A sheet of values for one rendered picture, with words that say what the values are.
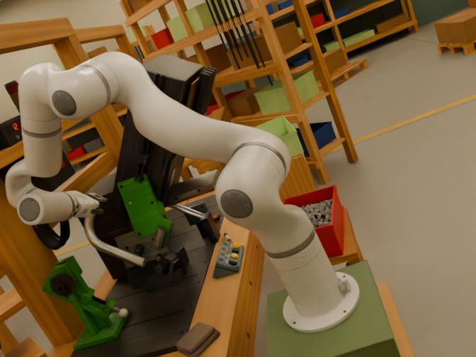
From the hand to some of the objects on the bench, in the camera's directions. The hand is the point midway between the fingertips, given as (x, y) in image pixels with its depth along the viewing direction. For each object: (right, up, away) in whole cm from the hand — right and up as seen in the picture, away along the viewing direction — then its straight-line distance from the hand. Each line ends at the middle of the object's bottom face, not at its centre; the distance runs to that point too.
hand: (93, 203), depth 151 cm
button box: (+45, -24, +8) cm, 52 cm away
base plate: (+20, -25, +32) cm, 45 cm away
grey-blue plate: (+34, -15, +36) cm, 52 cm away
